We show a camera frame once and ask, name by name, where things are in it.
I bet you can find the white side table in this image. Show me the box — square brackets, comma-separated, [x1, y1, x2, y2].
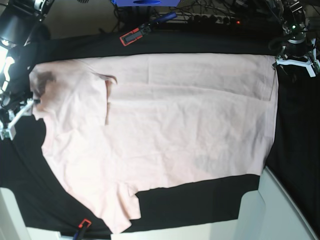
[0, 167, 319, 240]

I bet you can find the black table cloth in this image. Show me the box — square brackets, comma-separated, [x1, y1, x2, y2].
[0, 31, 320, 239]

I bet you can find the blue plastic box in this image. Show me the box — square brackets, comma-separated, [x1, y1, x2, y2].
[111, 0, 181, 7]

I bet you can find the pale pink T-shirt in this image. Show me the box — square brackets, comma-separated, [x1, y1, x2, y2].
[30, 53, 278, 234]

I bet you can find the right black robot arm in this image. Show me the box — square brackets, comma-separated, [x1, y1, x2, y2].
[0, 0, 54, 140]

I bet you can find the white power strip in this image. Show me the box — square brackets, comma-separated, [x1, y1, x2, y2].
[167, 12, 241, 25]

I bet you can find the red black clamp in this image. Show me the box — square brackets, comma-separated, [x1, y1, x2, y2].
[119, 24, 152, 47]

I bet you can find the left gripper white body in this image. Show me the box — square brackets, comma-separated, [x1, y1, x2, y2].
[271, 37, 320, 77]

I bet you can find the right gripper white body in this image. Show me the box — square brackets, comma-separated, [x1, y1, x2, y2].
[0, 98, 35, 140]

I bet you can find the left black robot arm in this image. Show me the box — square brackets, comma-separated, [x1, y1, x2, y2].
[265, 0, 320, 78]

